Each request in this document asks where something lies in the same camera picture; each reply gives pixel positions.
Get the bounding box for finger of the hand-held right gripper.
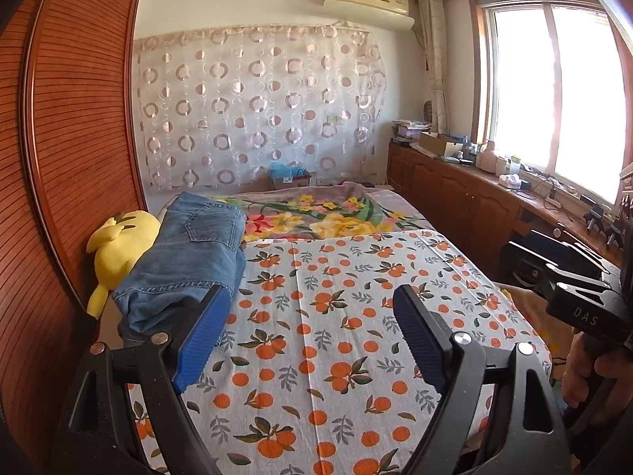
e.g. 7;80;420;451
536;257;616;295
529;230;618;273

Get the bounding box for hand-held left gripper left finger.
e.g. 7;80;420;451
52;284;233;475

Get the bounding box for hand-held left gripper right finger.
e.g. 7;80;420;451
393;284;569;475

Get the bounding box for blue denim pants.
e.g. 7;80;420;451
155;192;248;268
113;250;245;342

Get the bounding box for person's right hand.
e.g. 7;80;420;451
564;331;631;409

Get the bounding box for orange print bedsheet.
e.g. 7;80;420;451
123;228;552;475

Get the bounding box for yellow plush toy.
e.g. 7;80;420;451
86;210;161;317

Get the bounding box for white plastic jug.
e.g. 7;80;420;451
476;141;498;174

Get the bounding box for long wooden cabinet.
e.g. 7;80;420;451
387;141;624;288

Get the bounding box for floral blanket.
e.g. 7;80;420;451
208;180;436;243

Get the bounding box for open cardboard box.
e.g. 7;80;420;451
420;131;463;159

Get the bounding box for window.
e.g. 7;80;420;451
475;0;626;209

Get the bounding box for small cardboard box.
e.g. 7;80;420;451
271;171;312;190

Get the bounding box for stack of papers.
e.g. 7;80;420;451
393;119;431;142

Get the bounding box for beige window curtain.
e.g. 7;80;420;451
418;0;448;134

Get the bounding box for wooden headboard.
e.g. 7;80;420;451
0;0;149;456

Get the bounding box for circle patterned wall curtain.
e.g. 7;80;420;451
133;22;387;191

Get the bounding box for wall air conditioner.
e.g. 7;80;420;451
324;0;416;30

